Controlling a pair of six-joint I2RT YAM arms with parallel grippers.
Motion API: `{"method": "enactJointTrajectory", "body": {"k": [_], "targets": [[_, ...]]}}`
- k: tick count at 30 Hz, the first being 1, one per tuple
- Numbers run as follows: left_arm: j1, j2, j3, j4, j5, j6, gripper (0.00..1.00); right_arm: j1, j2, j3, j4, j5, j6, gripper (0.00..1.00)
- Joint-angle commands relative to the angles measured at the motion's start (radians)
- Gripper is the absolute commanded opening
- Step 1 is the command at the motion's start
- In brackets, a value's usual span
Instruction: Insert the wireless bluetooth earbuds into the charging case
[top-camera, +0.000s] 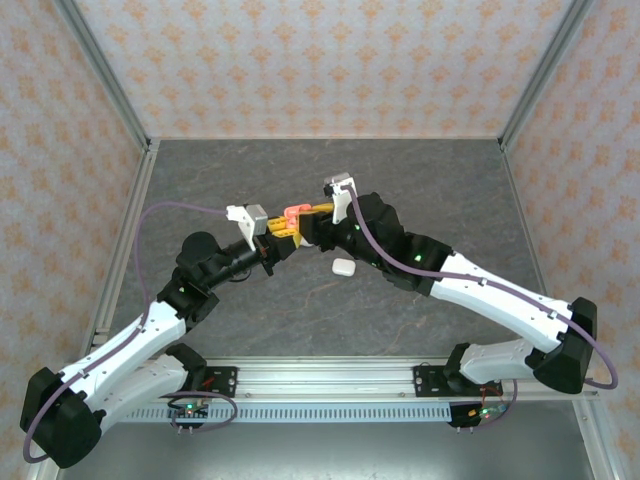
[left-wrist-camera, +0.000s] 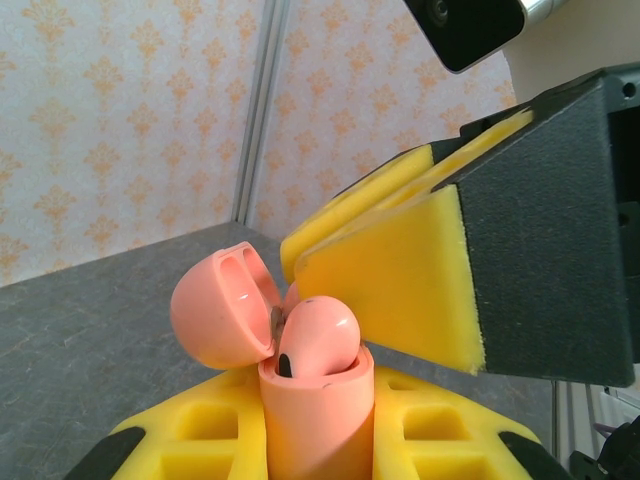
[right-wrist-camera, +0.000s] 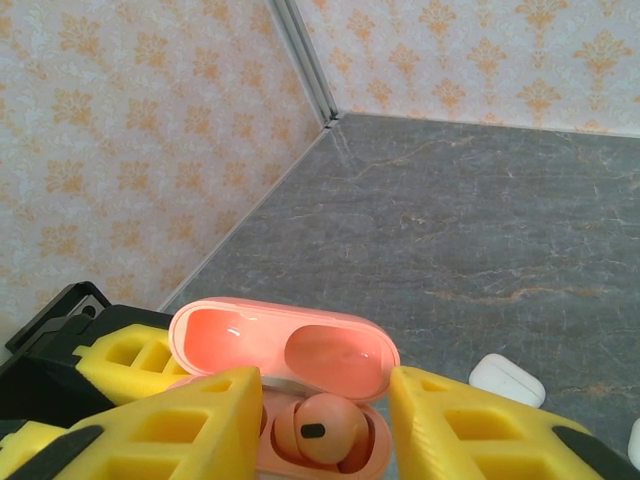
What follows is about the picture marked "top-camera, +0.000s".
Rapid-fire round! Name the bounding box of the pink earbud charging case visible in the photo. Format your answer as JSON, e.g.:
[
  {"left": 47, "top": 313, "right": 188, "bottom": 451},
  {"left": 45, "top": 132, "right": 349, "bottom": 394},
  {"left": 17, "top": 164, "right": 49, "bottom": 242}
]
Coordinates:
[{"left": 283, "top": 203, "right": 312, "bottom": 227}]

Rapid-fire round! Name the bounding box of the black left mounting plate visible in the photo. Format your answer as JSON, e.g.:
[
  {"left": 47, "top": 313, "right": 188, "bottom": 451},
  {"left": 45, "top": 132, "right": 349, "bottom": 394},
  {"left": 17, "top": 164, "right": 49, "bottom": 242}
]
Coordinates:
[{"left": 202, "top": 365, "right": 240, "bottom": 396}]

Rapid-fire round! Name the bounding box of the black mounting plate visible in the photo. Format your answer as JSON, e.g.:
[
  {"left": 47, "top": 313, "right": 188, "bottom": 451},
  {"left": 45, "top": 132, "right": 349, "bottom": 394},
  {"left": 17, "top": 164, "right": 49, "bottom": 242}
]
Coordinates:
[
  {"left": 202, "top": 365, "right": 240, "bottom": 396},
  {"left": 413, "top": 364, "right": 451, "bottom": 399}
]

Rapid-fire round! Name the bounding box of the left circuit board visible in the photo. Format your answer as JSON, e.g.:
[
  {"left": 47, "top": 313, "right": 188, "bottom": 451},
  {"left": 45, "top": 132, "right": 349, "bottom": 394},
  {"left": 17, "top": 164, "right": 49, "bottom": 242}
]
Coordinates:
[{"left": 167, "top": 399, "right": 211, "bottom": 425}]

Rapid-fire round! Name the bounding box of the circuit board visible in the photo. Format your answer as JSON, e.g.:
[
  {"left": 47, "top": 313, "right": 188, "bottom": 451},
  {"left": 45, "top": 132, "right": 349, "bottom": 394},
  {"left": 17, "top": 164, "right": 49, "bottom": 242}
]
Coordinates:
[
  {"left": 167, "top": 399, "right": 211, "bottom": 425},
  {"left": 467, "top": 405, "right": 507, "bottom": 421}
]

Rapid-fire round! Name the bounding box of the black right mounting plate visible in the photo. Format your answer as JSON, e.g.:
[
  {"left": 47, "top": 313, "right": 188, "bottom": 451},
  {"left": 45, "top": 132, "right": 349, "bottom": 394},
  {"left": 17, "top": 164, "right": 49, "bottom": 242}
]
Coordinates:
[{"left": 413, "top": 364, "right": 451, "bottom": 399}]

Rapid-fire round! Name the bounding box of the right circuit board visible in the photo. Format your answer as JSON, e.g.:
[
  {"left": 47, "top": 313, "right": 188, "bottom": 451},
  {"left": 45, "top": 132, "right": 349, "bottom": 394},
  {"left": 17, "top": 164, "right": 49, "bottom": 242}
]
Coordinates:
[{"left": 467, "top": 405, "right": 507, "bottom": 421}]

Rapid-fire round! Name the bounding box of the grey metal front panel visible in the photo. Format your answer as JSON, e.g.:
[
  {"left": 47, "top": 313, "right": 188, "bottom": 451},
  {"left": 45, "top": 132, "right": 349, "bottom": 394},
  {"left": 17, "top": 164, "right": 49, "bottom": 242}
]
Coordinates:
[{"left": 57, "top": 422, "right": 604, "bottom": 480}]

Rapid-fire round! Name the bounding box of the aluminium back floor rail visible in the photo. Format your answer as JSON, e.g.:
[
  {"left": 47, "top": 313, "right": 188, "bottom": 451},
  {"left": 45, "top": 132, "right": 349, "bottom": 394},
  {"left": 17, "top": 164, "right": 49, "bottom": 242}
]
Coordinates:
[{"left": 149, "top": 133, "right": 504, "bottom": 142}]

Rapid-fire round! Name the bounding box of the aluminium floor rail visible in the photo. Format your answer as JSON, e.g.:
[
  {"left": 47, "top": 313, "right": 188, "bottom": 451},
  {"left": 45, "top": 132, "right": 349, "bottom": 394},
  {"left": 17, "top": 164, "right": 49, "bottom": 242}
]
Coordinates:
[
  {"left": 498, "top": 139, "right": 619, "bottom": 480},
  {"left": 27, "top": 139, "right": 161, "bottom": 480},
  {"left": 149, "top": 133, "right": 504, "bottom": 142}
]

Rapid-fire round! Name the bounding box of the aluminium left floor rail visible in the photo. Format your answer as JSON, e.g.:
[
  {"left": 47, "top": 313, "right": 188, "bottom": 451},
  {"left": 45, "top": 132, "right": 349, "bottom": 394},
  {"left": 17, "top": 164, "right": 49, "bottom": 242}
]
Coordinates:
[{"left": 27, "top": 139, "right": 161, "bottom": 480}]

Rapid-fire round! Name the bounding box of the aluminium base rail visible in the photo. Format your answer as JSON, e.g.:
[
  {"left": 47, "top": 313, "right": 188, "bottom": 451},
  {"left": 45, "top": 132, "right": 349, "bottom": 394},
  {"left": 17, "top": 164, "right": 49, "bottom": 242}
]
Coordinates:
[{"left": 205, "top": 356, "right": 454, "bottom": 400}]

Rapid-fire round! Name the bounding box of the aluminium right floor rail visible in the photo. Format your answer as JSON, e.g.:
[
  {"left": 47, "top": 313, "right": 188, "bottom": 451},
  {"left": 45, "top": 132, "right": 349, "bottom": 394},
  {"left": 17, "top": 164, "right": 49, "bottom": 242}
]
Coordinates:
[{"left": 498, "top": 139, "right": 619, "bottom": 480}]

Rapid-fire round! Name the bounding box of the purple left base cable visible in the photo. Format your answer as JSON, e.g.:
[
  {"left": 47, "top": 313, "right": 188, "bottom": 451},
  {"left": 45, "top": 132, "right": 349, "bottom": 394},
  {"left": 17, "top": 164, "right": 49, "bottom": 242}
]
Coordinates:
[{"left": 162, "top": 387, "right": 238, "bottom": 432}]

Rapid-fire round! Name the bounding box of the perforated metal cable tray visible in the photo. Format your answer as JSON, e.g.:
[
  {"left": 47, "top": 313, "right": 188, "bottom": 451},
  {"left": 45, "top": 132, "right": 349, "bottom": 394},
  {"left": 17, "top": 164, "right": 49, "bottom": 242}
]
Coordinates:
[{"left": 119, "top": 402, "right": 454, "bottom": 424}]

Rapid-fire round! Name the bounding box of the aluminium left frame post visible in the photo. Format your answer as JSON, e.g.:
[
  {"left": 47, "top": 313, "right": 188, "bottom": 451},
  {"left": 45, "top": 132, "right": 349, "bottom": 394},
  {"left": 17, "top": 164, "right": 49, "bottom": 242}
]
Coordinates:
[{"left": 52, "top": 0, "right": 154, "bottom": 151}]

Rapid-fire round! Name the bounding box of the aluminium frame post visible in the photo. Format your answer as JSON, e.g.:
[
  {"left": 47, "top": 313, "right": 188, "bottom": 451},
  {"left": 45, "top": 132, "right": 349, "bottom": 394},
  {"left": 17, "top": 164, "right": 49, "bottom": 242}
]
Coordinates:
[
  {"left": 499, "top": 0, "right": 596, "bottom": 151},
  {"left": 52, "top": 0, "right": 154, "bottom": 151}
]

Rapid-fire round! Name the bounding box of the aluminium right frame post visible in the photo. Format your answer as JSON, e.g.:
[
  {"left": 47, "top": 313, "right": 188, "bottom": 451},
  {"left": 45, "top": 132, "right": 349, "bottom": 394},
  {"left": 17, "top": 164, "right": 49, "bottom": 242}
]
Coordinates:
[{"left": 499, "top": 0, "right": 596, "bottom": 151}]

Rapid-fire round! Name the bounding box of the dark right base cable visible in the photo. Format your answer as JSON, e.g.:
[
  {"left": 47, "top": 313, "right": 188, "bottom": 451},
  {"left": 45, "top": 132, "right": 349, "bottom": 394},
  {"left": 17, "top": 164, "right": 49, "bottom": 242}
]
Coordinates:
[{"left": 449, "top": 379, "right": 521, "bottom": 431}]

